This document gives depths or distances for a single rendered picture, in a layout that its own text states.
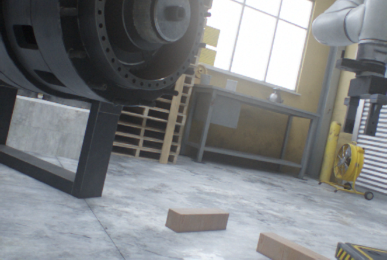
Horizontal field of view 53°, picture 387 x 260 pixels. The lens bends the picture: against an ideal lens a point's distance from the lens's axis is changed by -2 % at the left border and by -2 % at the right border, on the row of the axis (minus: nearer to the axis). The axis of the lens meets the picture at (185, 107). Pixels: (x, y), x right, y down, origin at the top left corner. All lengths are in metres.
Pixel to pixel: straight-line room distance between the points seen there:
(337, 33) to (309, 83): 6.40
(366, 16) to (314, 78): 6.55
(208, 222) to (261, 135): 4.82
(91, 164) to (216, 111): 3.56
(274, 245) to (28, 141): 2.35
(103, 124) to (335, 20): 1.55
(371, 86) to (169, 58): 0.57
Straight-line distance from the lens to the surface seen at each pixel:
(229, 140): 6.66
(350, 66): 1.11
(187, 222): 2.16
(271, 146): 7.17
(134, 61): 1.13
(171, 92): 1.17
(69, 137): 3.70
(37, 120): 3.65
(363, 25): 1.15
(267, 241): 2.13
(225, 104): 5.79
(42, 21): 1.01
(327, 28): 1.25
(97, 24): 0.93
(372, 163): 6.99
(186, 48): 1.19
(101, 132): 2.38
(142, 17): 1.00
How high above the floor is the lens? 0.60
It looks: 1 degrees up
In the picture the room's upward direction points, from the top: 13 degrees clockwise
